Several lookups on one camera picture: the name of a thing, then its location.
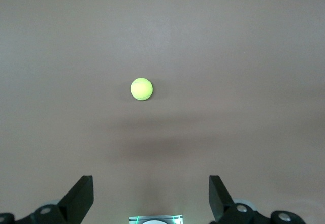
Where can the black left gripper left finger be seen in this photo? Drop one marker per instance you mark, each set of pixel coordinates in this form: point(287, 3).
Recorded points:
point(78, 198)

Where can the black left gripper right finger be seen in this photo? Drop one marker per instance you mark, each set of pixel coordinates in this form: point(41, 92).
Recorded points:
point(218, 201)

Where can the yellow tennis ball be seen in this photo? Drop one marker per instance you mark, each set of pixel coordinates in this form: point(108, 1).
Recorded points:
point(141, 89)

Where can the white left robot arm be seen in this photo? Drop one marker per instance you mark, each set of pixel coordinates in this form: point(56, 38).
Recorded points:
point(155, 222)

